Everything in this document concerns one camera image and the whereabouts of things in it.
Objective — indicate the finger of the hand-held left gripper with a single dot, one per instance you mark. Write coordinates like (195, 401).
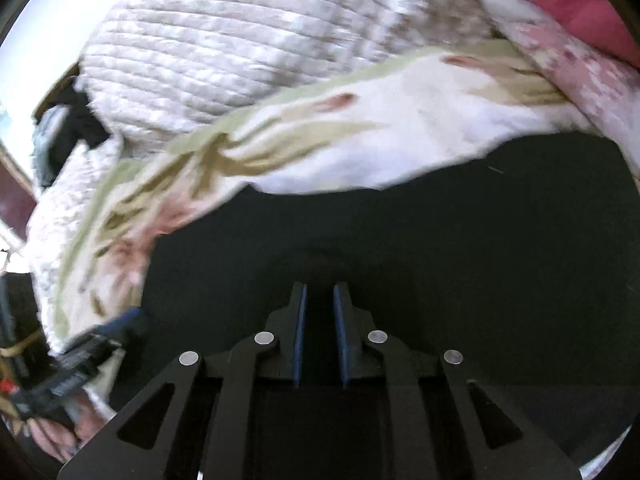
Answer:
(120, 327)

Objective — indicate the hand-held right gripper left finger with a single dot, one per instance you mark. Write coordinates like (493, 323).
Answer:
(299, 335)

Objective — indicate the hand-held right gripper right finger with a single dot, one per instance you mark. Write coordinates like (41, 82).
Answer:
(342, 335)

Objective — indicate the black pants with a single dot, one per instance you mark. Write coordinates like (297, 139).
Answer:
(450, 260)

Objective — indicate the person's left hand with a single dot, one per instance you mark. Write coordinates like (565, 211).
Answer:
(55, 437)

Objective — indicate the white fleece blanket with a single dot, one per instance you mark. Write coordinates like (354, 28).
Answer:
(350, 135)

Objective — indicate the pile of dark clothes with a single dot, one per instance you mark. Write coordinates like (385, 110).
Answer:
(80, 120)

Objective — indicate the white quilted bedspread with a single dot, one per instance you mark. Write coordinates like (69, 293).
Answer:
(250, 35)

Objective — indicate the pink floral comforter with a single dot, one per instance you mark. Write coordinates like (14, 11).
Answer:
(575, 70)

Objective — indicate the wooden frame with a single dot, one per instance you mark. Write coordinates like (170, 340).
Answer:
(17, 175)

